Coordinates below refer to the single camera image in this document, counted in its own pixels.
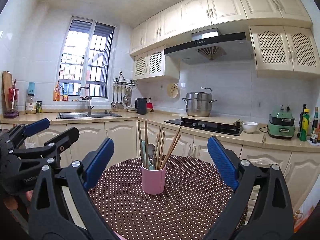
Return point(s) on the black electric kettle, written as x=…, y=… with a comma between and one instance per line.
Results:
x=140, y=105

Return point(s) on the upper cream cabinets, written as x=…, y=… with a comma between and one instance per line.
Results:
x=189, y=15

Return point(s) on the pink utensil holder cup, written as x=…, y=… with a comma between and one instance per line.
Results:
x=153, y=181

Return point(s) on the person's left hand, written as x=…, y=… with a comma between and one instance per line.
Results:
x=11, y=202

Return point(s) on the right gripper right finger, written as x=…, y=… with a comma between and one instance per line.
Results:
x=225, y=161

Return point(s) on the black gas stove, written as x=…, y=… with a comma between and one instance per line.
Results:
x=233, y=129

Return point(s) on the jar with white label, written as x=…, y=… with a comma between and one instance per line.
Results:
x=30, y=104

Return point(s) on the light blue handled knife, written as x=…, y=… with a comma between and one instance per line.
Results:
x=143, y=142

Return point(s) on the lower cream cabinets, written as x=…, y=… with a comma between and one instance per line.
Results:
x=298, y=160

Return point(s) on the red container behind kettle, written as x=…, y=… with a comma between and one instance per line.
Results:
x=149, y=105

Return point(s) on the stainless steel sink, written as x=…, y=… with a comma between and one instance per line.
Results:
x=86, y=115

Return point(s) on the cream cabinets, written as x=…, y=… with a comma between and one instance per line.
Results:
x=189, y=15
x=298, y=160

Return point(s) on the left lattice door cabinet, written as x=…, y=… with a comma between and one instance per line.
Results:
x=154, y=64

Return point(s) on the dark olive oil bottle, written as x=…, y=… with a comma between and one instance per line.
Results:
x=301, y=120

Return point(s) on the range hood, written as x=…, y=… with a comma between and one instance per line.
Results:
x=212, y=49

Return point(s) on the stainless steel steamer pot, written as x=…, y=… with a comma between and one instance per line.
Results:
x=199, y=104

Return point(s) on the small dark green jar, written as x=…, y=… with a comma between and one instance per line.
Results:
x=39, y=107

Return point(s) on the round bamboo wall trivet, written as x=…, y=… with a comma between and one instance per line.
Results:
x=172, y=90

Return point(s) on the window with bars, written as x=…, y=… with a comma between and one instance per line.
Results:
x=85, y=59

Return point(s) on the white bowl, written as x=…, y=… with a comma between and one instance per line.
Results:
x=249, y=126

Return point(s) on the kitchen faucet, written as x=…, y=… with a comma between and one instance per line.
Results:
x=88, y=98

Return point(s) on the red label sauce bottle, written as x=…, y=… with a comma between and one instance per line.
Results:
x=318, y=131

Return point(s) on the right lattice door cabinet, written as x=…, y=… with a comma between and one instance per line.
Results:
x=286, y=52

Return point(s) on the orange bottle on windowsill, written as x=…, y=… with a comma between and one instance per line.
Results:
x=57, y=92

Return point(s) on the hanging utensil rack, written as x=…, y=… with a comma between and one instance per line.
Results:
x=122, y=92

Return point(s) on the green electric cooker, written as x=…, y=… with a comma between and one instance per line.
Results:
x=281, y=124

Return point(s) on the yellow green bottle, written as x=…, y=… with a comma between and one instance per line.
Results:
x=304, y=125

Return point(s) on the wooden cutting board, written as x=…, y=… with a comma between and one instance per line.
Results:
x=6, y=84

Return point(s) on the lattice door cabinet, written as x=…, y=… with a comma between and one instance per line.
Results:
x=286, y=52
x=154, y=64

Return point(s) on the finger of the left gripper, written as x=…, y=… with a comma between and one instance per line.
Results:
x=36, y=127
x=63, y=141

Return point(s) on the metal spoon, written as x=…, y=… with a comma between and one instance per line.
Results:
x=151, y=154

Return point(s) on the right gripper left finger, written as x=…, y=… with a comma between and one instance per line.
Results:
x=95, y=163

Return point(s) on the brown polka dot tablecloth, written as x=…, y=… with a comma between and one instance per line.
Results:
x=193, y=199

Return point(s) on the dark soy sauce bottle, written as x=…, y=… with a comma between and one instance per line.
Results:
x=314, y=133

